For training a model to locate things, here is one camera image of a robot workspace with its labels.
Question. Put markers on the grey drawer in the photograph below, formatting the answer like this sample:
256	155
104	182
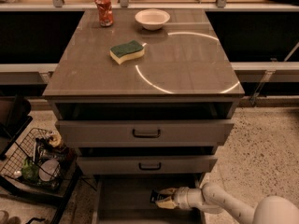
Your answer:
145	125
145	160
125	199

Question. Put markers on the bottom grey drawer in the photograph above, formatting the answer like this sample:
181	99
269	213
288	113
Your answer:
125	199

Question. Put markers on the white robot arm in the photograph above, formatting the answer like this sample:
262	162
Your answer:
212	199

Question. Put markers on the green item in basket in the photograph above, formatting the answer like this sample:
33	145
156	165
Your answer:
29	170

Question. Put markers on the white ceramic bowl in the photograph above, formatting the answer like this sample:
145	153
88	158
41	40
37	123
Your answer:
152	19

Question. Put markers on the black wire basket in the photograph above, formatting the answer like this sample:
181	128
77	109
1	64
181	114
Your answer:
40	145

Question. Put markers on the middle grey drawer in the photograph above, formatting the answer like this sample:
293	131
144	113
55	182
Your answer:
145	160

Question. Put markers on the crushed orange soda can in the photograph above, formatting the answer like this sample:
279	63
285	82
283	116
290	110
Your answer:
105	12

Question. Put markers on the green and yellow sponge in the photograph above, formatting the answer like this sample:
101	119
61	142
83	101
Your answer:
126	52

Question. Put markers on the grey drawer cabinet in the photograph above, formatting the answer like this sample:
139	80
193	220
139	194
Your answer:
183	63

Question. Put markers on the top grey drawer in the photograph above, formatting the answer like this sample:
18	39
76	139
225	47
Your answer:
145	125

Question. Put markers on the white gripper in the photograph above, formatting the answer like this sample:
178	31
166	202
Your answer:
180	197

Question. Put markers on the white cup in basket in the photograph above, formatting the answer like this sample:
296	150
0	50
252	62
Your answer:
49	170

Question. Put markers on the blue rxbar blueberry wrapper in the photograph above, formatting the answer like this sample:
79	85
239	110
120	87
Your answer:
157	196

